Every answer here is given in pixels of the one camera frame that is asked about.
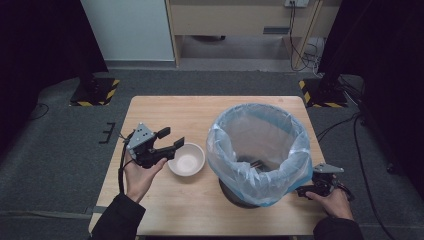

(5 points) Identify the dark curtain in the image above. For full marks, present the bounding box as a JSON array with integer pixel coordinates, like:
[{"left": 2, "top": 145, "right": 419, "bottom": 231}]
[
  {"left": 0, "top": 0, "right": 110, "bottom": 156},
  {"left": 317, "top": 0, "right": 424, "bottom": 189}
]

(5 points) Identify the bin with blue bag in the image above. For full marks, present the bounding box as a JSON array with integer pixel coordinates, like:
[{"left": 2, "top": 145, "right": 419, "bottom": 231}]
[{"left": 205, "top": 102, "right": 315, "bottom": 208}]

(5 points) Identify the grey floor tape strip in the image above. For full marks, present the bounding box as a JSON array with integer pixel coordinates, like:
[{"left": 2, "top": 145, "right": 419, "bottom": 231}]
[{"left": 84, "top": 205, "right": 108, "bottom": 215}]

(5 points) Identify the person's right hand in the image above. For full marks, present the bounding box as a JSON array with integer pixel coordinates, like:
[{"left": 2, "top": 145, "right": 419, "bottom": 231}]
[{"left": 305, "top": 188, "right": 355, "bottom": 221}]

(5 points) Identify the black trash bin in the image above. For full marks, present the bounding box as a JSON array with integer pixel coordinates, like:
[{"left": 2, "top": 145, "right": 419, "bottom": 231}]
[{"left": 218, "top": 175, "right": 264, "bottom": 210}]

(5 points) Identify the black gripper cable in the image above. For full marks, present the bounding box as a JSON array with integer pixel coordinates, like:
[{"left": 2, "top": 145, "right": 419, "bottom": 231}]
[
  {"left": 116, "top": 130, "right": 135, "bottom": 195},
  {"left": 334, "top": 180, "right": 356, "bottom": 203}
]

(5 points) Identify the black yellow-striped stand base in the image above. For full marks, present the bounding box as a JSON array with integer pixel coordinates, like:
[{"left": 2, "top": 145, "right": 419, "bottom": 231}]
[
  {"left": 68, "top": 77, "right": 121, "bottom": 108},
  {"left": 297, "top": 77, "right": 350, "bottom": 109}
]

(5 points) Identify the white bowl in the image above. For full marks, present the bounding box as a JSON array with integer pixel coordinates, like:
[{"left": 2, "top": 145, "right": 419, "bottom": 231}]
[{"left": 167, "top": 142, "right": 206, "bottom": 178}]

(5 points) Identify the thin black floor cable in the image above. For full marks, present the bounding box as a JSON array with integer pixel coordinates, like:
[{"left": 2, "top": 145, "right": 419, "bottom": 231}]
[{"left": 27, "top": 102, "right": 51, "bottom": 122}]

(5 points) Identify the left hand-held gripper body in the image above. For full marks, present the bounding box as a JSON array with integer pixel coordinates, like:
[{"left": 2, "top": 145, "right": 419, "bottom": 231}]
[{"left": 125, "top": 121, "right": 178, "bottom": 170}]

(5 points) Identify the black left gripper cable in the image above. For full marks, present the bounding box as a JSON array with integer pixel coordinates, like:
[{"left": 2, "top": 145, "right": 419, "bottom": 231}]
[{"left": 116, "top": 130, "right": 135, "bottom": 195}]

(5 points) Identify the person's left hand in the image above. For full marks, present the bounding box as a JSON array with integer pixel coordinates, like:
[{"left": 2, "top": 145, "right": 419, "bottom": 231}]
[{"left": 123, "top": 156, "right": 169, "bottom": 204}]

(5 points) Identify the white cable bundle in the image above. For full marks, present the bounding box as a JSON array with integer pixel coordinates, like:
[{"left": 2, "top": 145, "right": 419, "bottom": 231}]
[{"left": 303, "top": 37, "right": 326, "bottom": 78}]

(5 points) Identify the grey wall socket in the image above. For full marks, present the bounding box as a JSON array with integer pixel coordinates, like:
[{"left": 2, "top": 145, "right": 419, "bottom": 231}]
[{"left": 283, "top": 0, "right": 311, "bottom": 9}]

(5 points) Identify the long black floor cable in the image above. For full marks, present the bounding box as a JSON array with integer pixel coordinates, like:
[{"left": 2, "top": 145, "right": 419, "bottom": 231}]
[{"left": 352, "top": 112, "right": 398, "bottom": 240}]

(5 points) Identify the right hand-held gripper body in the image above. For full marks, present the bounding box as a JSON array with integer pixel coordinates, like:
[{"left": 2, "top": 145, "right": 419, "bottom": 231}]
[{"left": 311, "top": 162, "right": 346, "bottom": 198}]

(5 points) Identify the short black floor cable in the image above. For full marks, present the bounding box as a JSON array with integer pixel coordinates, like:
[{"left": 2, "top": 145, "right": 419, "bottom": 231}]
[{"left": 315, "top": 111, "right": 363, "bottom": 143}]

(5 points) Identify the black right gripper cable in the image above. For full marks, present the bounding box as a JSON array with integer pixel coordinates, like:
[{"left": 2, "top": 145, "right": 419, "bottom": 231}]
[{"left": 334, "top": 180, "right": 356, "bottom": 203}]

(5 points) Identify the black cable at cabinet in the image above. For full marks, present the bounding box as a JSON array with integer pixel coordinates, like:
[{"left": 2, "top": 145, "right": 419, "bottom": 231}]
[{"left": 287, "top": 2, "right": 322, "bottom": 73}]

